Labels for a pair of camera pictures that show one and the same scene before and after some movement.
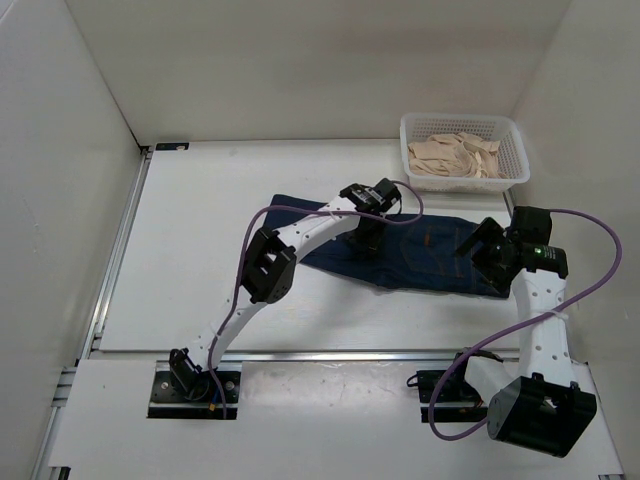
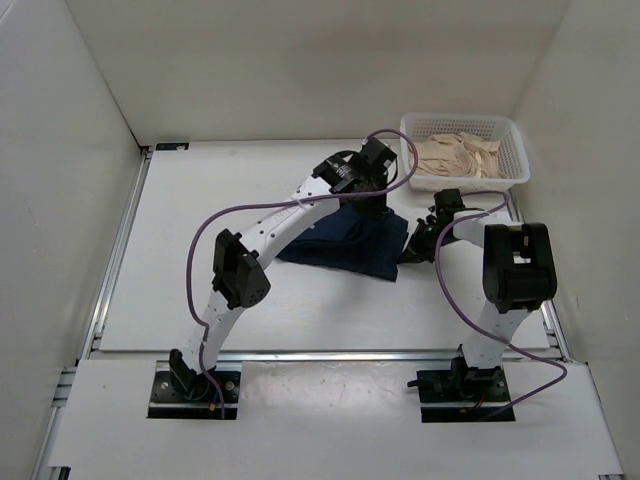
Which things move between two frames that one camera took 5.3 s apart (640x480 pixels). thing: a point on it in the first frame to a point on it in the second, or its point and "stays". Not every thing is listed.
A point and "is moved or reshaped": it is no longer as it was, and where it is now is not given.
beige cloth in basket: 457,154 stays
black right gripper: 498,278 to 415,252
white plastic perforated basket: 463,152 stays
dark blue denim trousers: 416,251 is moved or reshaped
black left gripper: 369,243 to 377,209
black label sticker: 172,146 stays
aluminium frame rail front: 346,357 stays
